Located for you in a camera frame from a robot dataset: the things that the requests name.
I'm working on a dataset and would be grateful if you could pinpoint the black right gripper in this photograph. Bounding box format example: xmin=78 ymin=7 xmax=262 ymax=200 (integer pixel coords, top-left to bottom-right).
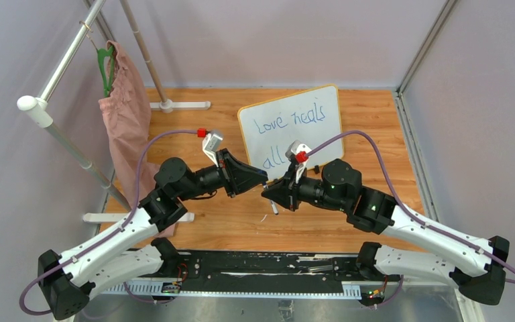
xmin=262 ymin=162 xmax=349 ymax=213

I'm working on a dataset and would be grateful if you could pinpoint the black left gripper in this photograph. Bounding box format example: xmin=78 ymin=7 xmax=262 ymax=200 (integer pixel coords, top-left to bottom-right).
xmin=178 ymin=149 xmax=268 ymax=202

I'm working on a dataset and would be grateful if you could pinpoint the white whiteboard marker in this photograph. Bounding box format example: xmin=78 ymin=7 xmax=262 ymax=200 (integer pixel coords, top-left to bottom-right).
xmin=270 ymin=201 xmax=279 ymax=215

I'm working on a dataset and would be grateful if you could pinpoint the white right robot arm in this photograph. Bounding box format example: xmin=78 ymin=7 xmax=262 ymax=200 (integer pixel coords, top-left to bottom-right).
xmin=262 ymin=158 xmax=510 ymax=305

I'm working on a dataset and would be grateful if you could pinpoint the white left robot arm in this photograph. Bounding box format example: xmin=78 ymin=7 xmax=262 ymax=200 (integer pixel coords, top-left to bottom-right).
xmin=38 ymin=148 xmax=268 ymax=320

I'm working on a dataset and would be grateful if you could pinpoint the yellow framed whiteboard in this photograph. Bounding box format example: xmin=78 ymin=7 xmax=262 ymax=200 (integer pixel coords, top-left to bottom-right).
xmin=237 ymin=85 xmax=342 ymax=181

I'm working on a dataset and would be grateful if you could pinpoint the pink hanging garment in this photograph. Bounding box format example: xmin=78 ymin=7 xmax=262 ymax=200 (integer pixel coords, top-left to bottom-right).
xmin=98 ymin=40 xmax=178 ymax=238

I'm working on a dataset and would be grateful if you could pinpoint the green clothes hanger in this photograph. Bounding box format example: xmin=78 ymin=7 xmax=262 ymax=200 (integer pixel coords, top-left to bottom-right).
xmin=97 ymin=46 xmax=115 ymax=97

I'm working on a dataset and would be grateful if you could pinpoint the silver clothes rack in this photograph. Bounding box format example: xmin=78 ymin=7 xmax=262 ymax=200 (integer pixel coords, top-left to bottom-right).
xmin=16 ymin=0 xmax=212 ymax=225

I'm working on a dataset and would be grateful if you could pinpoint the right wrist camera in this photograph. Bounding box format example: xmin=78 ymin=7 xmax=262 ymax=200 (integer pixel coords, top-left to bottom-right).
xmin=285 ymin=140 xmax=312 ymax=183

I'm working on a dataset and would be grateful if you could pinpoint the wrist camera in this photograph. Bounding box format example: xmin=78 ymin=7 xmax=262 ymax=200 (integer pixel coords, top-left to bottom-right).
xmin=202 ymin=129 xmax=223 ymax=166
xmin=285 ymin=140 xmax=312 ymax=183

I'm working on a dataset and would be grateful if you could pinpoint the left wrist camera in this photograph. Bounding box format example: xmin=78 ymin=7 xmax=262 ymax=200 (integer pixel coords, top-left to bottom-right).
xmin=202 ymin=129 xmax=223 ymax=166

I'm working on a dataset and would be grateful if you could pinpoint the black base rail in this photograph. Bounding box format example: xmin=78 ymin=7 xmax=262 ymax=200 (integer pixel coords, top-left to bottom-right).
xmin=133 ymin=248 xmax=403 ymax=301

